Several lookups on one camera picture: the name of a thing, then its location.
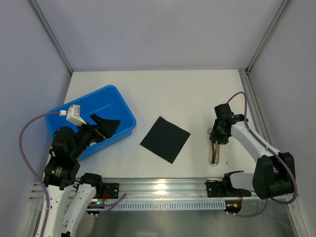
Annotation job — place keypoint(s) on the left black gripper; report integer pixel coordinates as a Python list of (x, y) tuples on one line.
[(96, 131)]

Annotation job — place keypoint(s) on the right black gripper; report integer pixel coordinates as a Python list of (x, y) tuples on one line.
[(218, 138)]

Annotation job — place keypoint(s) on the black paper napkin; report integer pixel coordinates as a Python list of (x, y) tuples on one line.
[(165, 140)]

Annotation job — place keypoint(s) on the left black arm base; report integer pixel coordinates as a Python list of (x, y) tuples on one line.
[(109, 191)]

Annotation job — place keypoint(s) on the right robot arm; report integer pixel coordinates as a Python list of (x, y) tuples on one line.
[(274, 173)]

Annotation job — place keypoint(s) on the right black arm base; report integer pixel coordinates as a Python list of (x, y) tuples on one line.
[(214, 189)]

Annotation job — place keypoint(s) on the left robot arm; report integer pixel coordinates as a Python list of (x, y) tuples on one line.
[(60, 175)]

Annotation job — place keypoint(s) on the blue plastic bin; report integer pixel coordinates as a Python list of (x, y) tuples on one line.
[(107, 103)]

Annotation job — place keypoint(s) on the aluminium rail frame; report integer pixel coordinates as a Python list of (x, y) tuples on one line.
[(141, 189)]

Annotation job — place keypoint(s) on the slotted cable duct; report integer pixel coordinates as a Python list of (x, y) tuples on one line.
[(170, 205)]

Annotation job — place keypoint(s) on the left frame post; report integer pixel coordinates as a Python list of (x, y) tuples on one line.
[(50, 34)]

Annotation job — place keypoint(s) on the frame post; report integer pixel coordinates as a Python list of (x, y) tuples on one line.
[(272, 26), (50, 34)]

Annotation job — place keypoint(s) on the right frame post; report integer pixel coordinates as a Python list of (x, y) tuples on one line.
[(272, 26)]

